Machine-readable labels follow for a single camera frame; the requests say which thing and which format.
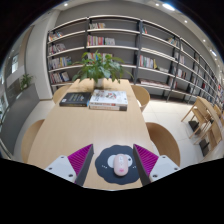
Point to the dark cartoon-eyed mouse pad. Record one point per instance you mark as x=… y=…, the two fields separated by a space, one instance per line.
x=105 y=168

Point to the small green floor plant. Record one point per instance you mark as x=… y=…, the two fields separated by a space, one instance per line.
x=26 y=81

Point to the round-backed light wood chair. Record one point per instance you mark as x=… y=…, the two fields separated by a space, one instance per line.
x=142 y=95
x=30 y=136
x=165 y=141
x=60 y=93

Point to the white red spine book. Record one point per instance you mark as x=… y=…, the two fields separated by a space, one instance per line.
x=108 y=107

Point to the light wooden frame chairs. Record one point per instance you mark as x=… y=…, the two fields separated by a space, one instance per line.
x=205 y=120

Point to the white illustrated cover book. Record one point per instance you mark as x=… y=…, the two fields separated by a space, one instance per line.
x=108 y=97

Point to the round ceiling lights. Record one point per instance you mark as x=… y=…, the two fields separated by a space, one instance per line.
x=168 y=6

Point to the green potted plant white pot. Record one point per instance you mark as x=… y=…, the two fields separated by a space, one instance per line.
x=98 y=68

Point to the black hardcover book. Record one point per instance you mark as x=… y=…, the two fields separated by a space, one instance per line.
x=75 y=99

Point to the pale pink computer mouse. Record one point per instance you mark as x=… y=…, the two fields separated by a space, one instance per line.
x=120 y=165

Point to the grey bookshelf unit with books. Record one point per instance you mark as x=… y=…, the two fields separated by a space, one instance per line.
x=156 y=46

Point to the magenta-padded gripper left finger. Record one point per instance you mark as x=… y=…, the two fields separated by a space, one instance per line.
x=63 y=166

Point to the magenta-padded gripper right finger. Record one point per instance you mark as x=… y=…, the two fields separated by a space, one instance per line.
x=161 y=166

